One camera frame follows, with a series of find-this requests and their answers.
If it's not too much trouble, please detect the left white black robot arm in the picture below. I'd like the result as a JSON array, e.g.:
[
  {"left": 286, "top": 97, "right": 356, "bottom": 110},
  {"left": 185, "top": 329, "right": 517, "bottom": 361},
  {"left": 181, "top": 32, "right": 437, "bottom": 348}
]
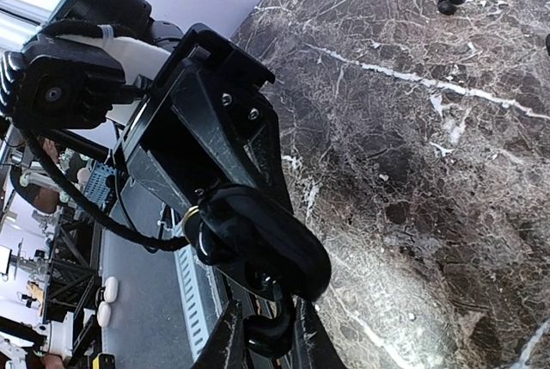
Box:
[{"left": 1, "top": 0, "right": 292, "bottom": 218}]

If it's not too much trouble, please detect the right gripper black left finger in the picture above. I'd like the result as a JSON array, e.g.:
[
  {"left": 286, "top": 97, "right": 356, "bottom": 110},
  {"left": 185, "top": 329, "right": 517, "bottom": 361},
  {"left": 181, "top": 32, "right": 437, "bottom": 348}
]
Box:
[{"left": 201, "top": 300, "right": 245, "bottom": 369}]

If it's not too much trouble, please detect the black earbud centre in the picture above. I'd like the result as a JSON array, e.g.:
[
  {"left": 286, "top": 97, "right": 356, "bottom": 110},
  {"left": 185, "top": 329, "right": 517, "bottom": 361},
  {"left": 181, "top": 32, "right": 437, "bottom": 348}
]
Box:
[{"left": 437, "top": 0, "right": 464, "bottom": 15}]

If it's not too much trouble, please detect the white capsule case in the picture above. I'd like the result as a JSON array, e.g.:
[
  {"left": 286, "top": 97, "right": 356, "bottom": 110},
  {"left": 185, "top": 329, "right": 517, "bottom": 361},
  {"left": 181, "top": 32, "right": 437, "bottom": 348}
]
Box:
[
  {"left": 96, "top": 301, "right": 112, "bottom": 328},
  {"left": 102, "top": 276, "right": 119, "bottom": 304}
]

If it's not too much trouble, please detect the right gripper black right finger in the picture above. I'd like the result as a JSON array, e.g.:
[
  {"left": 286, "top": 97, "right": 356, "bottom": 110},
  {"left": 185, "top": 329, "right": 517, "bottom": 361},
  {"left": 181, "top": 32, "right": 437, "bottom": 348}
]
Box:
[{"left": 291, "top": 298, "right": 346, "bottom": 369}]

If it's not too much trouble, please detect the small black earbud right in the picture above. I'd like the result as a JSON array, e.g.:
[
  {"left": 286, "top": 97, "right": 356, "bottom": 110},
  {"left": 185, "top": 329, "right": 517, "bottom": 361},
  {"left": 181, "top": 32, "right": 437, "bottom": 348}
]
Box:
[{"left": 243, "top": 283, "right": 296, "bottom": 359}]

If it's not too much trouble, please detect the black round charging case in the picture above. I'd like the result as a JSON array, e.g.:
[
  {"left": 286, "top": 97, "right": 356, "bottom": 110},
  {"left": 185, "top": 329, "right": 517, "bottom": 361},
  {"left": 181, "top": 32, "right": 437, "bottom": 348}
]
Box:
[{"left": 183, "top": 184, "right": 332, "bottom": 302}]

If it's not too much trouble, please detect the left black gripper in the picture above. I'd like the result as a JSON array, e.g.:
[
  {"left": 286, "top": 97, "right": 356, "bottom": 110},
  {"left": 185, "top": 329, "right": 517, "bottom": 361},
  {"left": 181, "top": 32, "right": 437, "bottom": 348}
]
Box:
[{"left": 115, "top": 24, "right": 293, "bottom": 215}]

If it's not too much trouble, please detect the white slotted cable duct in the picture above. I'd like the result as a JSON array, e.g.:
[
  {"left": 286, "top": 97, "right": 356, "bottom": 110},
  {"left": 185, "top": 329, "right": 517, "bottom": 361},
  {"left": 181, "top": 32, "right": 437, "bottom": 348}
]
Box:
[{"left": 174, "top": 244, "right": 210, "bottom": 362}]

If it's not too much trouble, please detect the white capsule case upper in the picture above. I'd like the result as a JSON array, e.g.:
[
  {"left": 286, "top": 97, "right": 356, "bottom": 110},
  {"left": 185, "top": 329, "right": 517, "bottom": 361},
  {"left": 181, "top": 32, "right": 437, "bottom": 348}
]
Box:
[{"left": 102, "top": 276, "right": 119, "bottom": 304}]

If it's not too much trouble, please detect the white capsule case lower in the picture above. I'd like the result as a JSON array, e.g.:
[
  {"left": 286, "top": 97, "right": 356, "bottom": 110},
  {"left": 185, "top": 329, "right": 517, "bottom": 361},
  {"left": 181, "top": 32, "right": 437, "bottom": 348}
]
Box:
[{"left": 96, "top": 301, "right": 112, "bottom": 328}]

